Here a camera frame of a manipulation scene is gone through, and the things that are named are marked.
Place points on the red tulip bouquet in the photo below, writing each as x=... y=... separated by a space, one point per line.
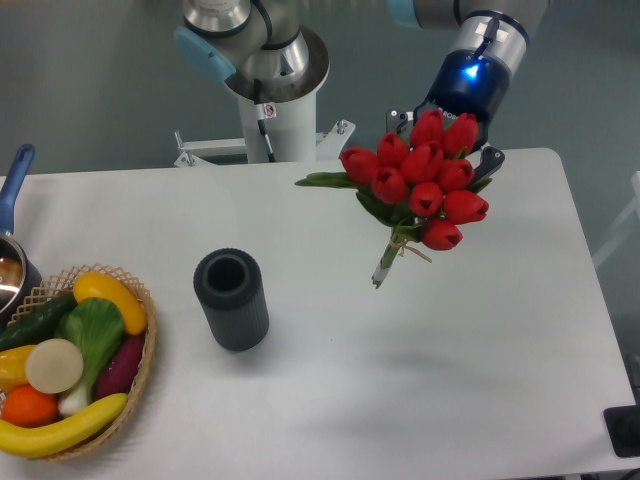
x=423 y=188

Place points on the yellow banana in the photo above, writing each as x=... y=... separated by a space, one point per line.
x=59 y=436

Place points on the yellow bell pepper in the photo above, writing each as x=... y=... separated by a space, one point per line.
x=12 y=367

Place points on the beige round slice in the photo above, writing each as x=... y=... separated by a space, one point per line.
x=54 y=366

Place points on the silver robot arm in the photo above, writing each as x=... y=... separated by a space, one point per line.
x=274 y=66

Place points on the black device at table edge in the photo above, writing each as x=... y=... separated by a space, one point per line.
x=623 y=428

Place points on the dark grey ribbed vase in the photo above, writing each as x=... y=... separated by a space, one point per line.
x=228 y=284

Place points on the green cucumber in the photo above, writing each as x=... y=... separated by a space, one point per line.
x=39 y=324

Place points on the purple sweet potato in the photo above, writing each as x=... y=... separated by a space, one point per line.
x=119 y=374

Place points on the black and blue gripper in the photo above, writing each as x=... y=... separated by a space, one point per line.
x=473 y=79

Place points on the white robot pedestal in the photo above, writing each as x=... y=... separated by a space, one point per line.
x=272 y=132

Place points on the orange fruit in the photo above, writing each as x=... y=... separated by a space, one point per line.
x=29 y=408

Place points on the blue handled saucepan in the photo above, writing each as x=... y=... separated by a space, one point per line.
x=18 y=275

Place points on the green bok choy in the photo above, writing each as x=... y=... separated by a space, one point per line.
x=95 y=327

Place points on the woven wicker basket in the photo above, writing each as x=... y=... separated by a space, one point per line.
x=62 y=283

